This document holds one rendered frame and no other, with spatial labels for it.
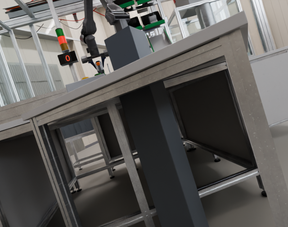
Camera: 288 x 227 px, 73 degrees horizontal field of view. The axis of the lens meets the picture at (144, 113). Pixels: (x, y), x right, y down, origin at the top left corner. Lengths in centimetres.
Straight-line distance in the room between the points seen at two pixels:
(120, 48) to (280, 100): 185
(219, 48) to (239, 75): 8
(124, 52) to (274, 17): 792
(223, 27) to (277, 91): 190
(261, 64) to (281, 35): 624
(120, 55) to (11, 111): 68
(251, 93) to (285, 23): 809
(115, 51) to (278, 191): 73
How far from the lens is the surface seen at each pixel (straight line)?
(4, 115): 128
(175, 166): 84
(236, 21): 51
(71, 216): 103
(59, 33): 156
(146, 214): 121
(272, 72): 236
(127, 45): 86
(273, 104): 233
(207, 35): 51
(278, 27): 854
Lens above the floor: 73
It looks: 2 degrees down
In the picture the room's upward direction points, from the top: 18 degrees counter-clockwise
